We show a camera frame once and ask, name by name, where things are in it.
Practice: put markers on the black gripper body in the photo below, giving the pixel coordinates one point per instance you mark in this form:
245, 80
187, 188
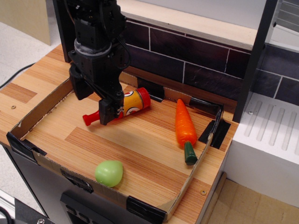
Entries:
101, 68

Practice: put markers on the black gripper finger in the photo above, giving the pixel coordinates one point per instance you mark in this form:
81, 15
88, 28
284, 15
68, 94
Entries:
81, 88
109, 110

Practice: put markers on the red hot sauce bottle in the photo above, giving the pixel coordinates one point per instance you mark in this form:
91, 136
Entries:
134, 101

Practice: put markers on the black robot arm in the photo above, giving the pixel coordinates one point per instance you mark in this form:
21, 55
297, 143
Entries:
97, 23

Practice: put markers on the cardboard fence with black tape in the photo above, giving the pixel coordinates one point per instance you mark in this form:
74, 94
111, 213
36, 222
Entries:
57, 153

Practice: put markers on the green toy pear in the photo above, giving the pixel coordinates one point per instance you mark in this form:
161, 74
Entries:
109, 173

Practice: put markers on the orange toy carrot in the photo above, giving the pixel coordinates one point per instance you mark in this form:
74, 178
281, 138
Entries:
185, 132

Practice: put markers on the light wooden shelf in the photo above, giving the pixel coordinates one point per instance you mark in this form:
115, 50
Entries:
195, 25

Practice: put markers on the black toy oven panel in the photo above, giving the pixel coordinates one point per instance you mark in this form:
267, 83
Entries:
94, 210

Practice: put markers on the white toy sink drainboard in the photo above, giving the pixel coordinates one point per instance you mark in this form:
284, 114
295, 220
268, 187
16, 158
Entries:
264, 153

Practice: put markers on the black vertical post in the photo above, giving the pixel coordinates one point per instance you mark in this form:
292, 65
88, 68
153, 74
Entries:
263, 37

